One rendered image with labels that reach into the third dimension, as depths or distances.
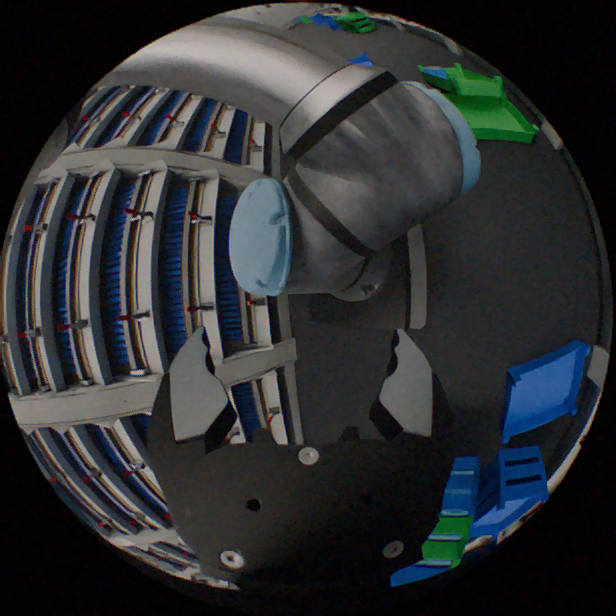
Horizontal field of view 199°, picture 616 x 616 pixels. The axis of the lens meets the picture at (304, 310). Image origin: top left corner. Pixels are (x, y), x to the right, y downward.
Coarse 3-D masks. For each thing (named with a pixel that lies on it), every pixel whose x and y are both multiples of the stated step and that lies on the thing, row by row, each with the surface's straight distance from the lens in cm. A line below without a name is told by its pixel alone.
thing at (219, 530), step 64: (256, 448) 6; (320, 448) 6; (384, 448) 6; (192, 512) 6; (256, 512) 6; (320, 512) 6; (384, 512) 6; (256, 576) 6; (320, 576) 6; (384, 576) 7
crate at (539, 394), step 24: (552, 360) 61; (576, 360) 75; (528, 384) 65; (552, 384) 71; (576, 384) 76; (504, 408) 63; (528, 408) 70; (552, 408) 78; (576, 408) 77; (504, 432) 65
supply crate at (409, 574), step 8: (408, 568) 58; (416, 568) 58; (424, 568) 59; (432, 568) 59; (440, 568) 60; (448, 568) 60; (392, 576) 57; (400, 576) 58; (408, 576) 58; (416, 576) 58; (424, 576) 59; (392, 584) 77
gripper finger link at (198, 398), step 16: (192, 336) 12; (192, 352) 10; (208, 352) 10; (176, 368) 10; (192, 368) 9; (208, 368) 10; (176, 384) 9; (192, 384) 9; (208, 384) 8; (176, 400) 8; (192, 400) 8; (208, 400) 8; (224, 400) 8; (176, 416) 8; (192, 416) 8; (208, 416) 7; (224, 416) 8; (176, 432) 8; (192, 432) 7; (208, 432) 7; (224, 432) 8
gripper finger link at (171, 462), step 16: (160, 384) 10; (160, 400) 9; (160, 416) 8; (160, 432) 8; (160, 448) 8; (176, 448) 7; (192, 448) 7; (208, 448) 7; (160, 464) 8; (176, 464) 7; (192, 464) 7; (160, 480) 8; (176, 480) 7; (176, 496) 7; (176, 512) 7
